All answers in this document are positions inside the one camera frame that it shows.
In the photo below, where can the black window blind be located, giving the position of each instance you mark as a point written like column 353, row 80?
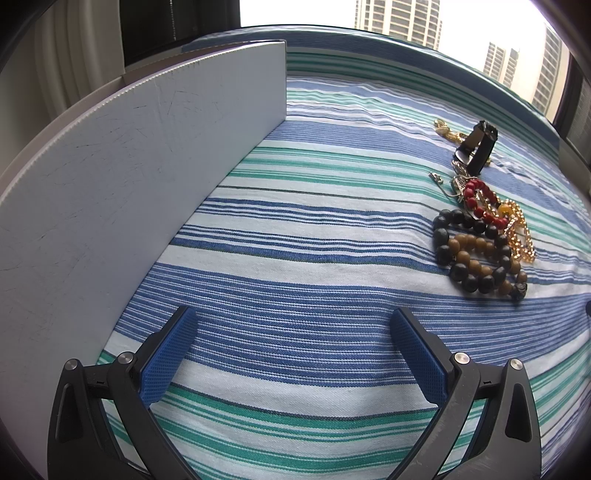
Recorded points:
column 175, row 23

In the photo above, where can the silver pendant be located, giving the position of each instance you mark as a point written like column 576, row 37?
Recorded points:
column 461, row 185

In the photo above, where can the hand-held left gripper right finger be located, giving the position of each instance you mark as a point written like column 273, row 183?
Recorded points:
column 418, row 355

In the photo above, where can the white curtain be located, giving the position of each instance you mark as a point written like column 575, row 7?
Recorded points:
column 83, row 37

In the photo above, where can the blue green striped blanket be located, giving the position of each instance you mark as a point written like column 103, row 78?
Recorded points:
column 323, row 230

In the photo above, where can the high-rise building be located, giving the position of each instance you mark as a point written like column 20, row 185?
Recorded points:
column 501, row 62
column 397, row 18
column 551, row 69

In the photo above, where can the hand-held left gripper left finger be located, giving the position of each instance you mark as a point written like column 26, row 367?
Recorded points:
column 168, row 350

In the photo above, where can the dark window frame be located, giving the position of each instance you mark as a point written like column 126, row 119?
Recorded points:
column 575, row 92

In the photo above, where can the black wrist watch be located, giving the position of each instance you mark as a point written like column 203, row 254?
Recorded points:
column 480, row 147

